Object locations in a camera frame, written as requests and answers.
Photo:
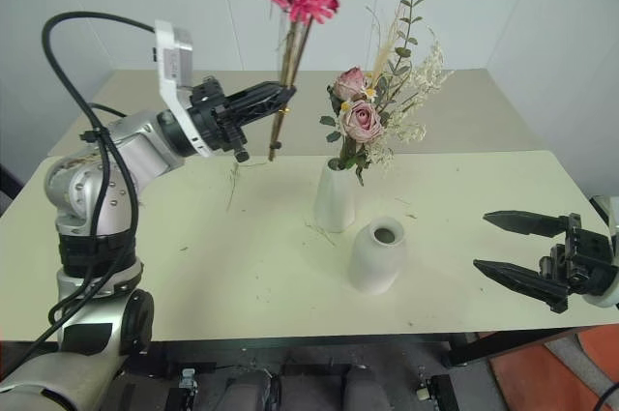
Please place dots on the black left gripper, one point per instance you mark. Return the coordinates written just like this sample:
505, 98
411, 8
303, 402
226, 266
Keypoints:
210, 116

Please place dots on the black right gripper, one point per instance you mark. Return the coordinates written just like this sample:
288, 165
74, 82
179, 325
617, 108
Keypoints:
582, 256

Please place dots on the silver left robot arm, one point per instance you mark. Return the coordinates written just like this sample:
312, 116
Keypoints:
140, 140

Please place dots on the dried rose flower bouquet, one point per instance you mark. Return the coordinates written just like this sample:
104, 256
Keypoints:
362, 121

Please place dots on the loose dried grass stalk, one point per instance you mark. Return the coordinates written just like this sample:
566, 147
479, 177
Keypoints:
232, 188

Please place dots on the beige background table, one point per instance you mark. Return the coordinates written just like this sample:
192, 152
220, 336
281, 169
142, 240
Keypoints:
145, 87

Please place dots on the orange floor mat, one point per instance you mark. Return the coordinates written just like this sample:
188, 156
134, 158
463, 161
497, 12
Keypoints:
532, 372

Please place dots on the tall white ceramic vase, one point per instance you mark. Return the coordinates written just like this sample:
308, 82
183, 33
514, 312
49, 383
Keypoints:
333, 203

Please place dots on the round white ceramic vase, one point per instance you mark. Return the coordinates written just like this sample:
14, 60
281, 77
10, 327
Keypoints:
372, 266

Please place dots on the dark chair part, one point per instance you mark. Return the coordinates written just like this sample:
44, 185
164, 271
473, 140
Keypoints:
7, 188

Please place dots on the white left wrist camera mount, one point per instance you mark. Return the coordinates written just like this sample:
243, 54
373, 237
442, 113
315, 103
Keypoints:
174, 67

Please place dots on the black table frame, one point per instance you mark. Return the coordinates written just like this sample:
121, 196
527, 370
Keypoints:
483, 345

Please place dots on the metal caster bracket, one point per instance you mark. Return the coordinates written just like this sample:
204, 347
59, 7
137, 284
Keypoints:
424, 388
187, 378

